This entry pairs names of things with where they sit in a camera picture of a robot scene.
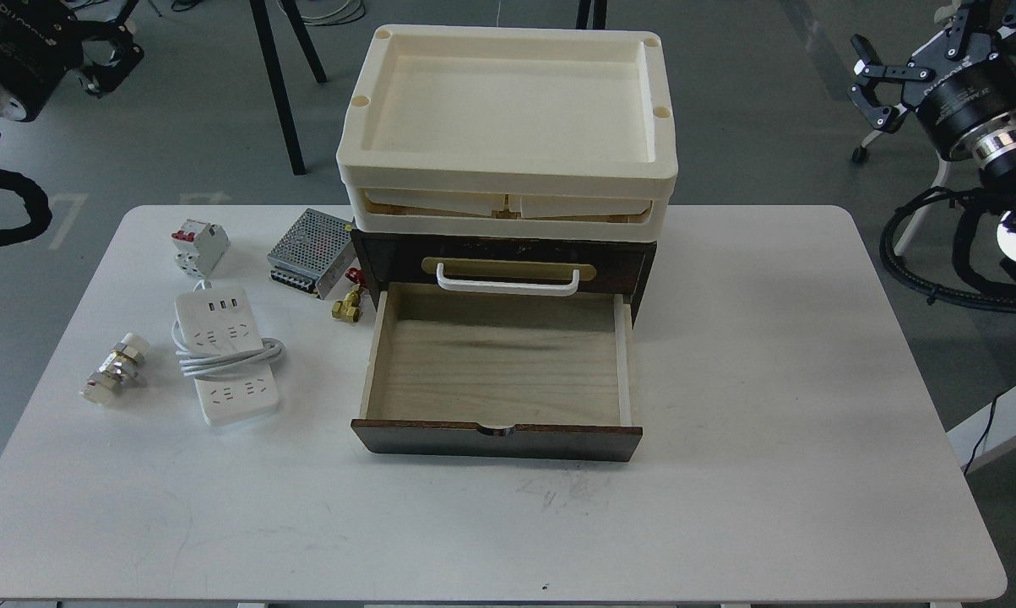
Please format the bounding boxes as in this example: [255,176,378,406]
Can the dark wooden cabinet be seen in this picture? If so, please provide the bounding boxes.
[351,230,657,331]

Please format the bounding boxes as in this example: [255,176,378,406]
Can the cream plastic stacked tray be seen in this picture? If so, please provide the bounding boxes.
[335,24,678,242]

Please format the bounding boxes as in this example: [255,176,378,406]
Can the black table legs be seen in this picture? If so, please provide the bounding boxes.
[248,0,329,176]

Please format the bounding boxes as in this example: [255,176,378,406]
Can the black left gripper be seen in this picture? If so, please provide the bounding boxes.
[0,1,144,121]

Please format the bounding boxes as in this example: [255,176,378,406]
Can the metal mesh power supply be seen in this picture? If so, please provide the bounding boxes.
[267,208,356,300]

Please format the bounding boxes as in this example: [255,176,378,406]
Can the white table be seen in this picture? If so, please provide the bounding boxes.
[0,205,1008,604]

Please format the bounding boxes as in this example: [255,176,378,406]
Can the white drawer handle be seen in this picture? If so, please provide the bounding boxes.
[437,263,580,297]

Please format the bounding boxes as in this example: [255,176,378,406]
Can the brass valve red handle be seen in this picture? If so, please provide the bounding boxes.
[330,267,367,323]

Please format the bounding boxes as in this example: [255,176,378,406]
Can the white office chair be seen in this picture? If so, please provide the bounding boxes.
[843,131,955,272]

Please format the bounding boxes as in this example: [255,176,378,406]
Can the white red circuit breaker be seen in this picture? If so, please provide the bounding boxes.
[171,219,230,280]

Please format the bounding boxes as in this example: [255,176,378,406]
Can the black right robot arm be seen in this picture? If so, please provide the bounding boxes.
[848,1,1016,314]

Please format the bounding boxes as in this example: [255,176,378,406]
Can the silver white pipe fitting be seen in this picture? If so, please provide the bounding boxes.
[79,335,151,405]

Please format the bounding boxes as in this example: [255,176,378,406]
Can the white power strip with cable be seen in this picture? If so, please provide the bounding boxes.
[172,280,284,426]

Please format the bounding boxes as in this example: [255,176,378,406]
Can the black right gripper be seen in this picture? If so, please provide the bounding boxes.
[849,1,1016,166]

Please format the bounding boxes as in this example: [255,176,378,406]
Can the open wooden drawer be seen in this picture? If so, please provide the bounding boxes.
[350,282,643,462]

